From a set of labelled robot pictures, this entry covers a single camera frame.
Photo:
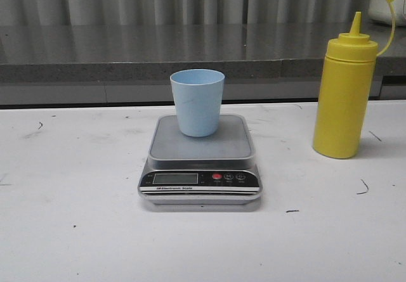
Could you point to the light blue plastic cup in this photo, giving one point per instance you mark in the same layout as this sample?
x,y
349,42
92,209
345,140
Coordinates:
x,y
197,95

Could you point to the stainless steel back counter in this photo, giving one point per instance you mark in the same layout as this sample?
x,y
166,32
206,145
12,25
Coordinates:
x,y
108,65

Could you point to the white appliance in background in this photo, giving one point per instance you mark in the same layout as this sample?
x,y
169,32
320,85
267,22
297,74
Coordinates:
x,y
379,11

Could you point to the yellow squeeze bottle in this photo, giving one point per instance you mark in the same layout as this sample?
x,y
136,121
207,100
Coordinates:
x,y
347,74

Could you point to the silver digital kitchen scale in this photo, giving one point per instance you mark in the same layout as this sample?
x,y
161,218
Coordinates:
x,y
216,172

